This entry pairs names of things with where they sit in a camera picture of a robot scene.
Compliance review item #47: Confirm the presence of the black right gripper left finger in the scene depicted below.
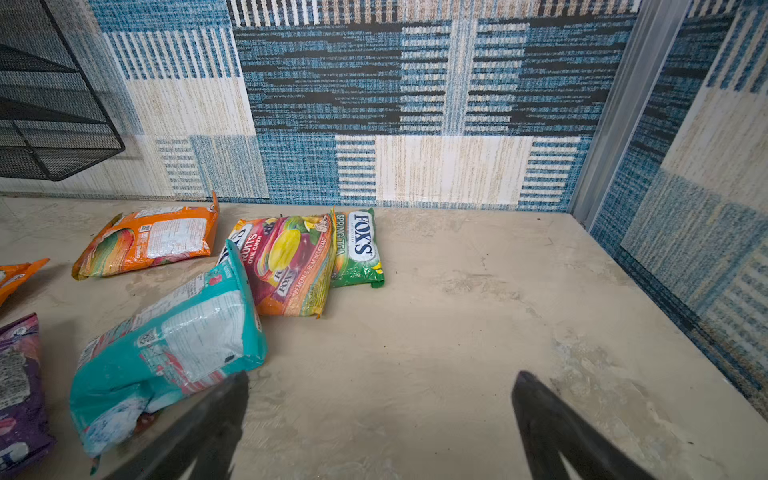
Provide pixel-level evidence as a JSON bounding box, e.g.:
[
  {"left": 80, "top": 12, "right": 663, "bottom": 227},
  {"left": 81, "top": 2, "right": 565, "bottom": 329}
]
[{"left": 109, "top": 372, "right": 249, "bottom": 479}]

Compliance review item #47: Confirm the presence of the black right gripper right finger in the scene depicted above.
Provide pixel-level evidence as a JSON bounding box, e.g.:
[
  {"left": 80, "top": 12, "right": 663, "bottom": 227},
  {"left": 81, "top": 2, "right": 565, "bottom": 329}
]
[{"left": 511, "top": 370, "right": 652, "bottom": 479}]

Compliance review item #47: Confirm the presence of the teal snack bag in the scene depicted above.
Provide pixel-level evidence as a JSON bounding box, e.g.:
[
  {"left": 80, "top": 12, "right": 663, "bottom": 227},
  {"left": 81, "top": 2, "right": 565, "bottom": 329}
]
[{"left": 70, "top": 240, "right": 268, "bottom": 459}]

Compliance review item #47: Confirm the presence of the pink fruits candy bag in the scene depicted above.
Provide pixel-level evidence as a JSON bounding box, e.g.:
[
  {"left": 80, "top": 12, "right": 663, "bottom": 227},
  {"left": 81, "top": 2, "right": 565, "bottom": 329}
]
[
  {"left": 0, "top": 258, "right": 50, "bottom": 305},
  {"left": 228, "top": 212, "right": 337, "bottom": 317}
]

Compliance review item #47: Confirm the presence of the purple snack bag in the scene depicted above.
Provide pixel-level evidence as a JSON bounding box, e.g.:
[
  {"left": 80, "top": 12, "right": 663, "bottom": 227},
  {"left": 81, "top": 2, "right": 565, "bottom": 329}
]
[{"left": 1, "top": 313, "right": 56, "bottom": 479}]

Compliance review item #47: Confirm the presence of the orange snack bag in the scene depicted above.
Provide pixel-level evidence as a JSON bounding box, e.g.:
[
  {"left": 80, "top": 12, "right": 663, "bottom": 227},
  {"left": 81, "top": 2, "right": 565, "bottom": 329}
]
[{"left": 71, "top": 195, "right": 220, "bottom": 281}]

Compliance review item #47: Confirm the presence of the small green Fox's candy bag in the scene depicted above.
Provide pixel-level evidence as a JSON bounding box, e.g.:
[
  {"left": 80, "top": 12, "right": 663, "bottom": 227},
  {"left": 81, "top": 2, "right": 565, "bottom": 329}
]
[{"left": 330, "top": 208, "right": 385, "bottom": 288}]

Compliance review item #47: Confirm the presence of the black wire mesh shelf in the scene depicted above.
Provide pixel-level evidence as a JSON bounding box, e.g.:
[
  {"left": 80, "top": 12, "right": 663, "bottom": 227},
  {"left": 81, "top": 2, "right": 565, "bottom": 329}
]
[{"left": 1, "top": 1, "right": 125, "bottom": 181}]

